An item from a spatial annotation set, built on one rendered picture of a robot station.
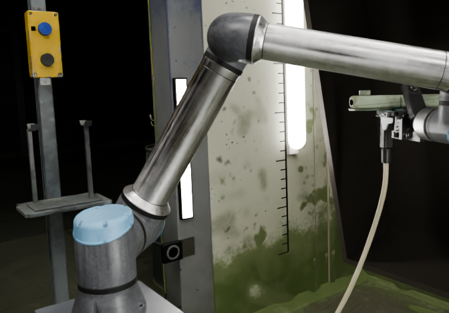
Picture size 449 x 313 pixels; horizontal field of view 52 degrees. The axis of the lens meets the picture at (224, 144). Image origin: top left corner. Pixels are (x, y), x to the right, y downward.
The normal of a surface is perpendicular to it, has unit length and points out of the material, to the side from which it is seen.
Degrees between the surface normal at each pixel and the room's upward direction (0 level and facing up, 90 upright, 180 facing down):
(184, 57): 90
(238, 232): 90
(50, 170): 90
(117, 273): 90
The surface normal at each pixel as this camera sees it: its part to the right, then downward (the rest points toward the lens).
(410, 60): -0.16, -0.07
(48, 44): 0.58, 0.07
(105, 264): 0.19, 0.11
